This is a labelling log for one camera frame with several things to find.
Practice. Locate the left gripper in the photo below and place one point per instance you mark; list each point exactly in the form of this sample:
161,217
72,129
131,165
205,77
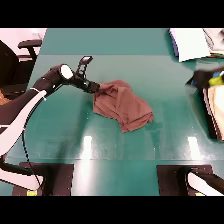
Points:
88,86

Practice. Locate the brown shirt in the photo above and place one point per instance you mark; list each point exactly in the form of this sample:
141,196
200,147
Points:
123,105

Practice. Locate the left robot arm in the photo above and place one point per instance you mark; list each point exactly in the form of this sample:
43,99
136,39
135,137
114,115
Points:
20,116

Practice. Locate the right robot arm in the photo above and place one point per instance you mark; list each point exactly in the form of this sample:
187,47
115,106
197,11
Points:
200,181

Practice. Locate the black office chair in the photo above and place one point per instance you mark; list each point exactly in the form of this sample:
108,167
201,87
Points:
10,73

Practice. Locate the black garment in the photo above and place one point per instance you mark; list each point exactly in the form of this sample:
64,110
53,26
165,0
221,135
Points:
201,76

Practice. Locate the yellow garment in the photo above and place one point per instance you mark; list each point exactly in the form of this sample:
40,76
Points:
216,80

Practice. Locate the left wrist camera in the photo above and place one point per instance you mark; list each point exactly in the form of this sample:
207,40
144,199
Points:
82,67

